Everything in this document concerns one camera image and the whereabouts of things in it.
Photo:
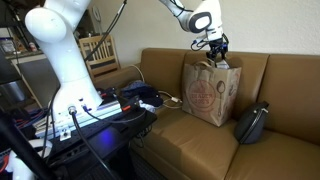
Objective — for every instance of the black mounting table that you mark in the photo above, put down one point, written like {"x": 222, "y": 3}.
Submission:
{"x": 110, "y": 136}

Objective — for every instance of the brown leather sofa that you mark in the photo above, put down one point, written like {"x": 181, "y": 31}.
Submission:
{"x": 200, "y": 146}

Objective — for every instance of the grey desk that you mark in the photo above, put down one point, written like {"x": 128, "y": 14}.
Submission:
{"x": 23, "y": 55}

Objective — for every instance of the red black clamp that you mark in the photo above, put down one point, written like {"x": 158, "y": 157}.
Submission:
{"x": 130, "y": 104}
{"x": 106, "y": 94}

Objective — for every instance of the silver bin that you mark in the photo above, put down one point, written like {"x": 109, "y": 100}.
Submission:
{"x": 11, "y": 90}

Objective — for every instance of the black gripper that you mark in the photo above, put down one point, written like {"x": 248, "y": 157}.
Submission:
{"x": 217, "y": 45}

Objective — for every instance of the white plastic stand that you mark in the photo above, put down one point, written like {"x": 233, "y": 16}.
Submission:
{"x": 20, "y": 170}

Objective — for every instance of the brown paper grocery bag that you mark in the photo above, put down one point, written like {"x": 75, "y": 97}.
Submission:
{"x": 206, "y": 96}

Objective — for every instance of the white charger brick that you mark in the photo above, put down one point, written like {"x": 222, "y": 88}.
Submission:
{"x": 175, "y": 99}

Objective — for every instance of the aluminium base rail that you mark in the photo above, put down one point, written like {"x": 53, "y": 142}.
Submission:
{"x": 100, "y": 111}

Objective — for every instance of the blue denim garment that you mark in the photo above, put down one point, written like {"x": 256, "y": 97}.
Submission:
{"x": 135, "y": 88}

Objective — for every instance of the black fabric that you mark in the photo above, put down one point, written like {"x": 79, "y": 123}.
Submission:
{"x": 151, "y": 96}

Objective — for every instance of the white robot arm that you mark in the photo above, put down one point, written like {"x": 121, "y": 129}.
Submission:
{"x": 63, "y": 50}

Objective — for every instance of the small white grey cloth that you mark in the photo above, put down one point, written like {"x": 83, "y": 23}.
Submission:
{"x": 147, "y": 106}

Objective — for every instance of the black oval zip case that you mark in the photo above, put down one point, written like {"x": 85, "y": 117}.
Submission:
{"x": 250, "y": 125}

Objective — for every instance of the wooden chair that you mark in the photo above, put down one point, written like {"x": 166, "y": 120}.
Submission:
{"x": 100, "y": 56}

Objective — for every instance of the black tripod pole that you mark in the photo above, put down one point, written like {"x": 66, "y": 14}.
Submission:
{"x": 20, "y": 143}

